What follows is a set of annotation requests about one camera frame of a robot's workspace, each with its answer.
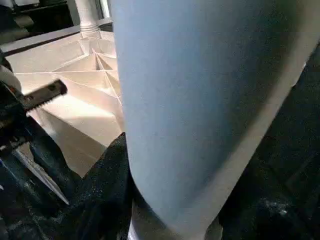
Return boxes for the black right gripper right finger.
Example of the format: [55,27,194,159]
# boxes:
[219,160,320,240]

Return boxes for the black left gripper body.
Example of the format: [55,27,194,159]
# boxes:
[0,80,84,232]

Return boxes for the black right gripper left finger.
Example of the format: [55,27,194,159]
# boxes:
[29,132,137,240]

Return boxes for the white plastic table top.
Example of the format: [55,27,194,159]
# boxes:
[0,17,127,179]

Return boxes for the white plastic table leg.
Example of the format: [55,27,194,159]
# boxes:
[74,0,103,40]
[107,0,320,240]

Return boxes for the black work mat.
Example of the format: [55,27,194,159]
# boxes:
[0,0,320,240]

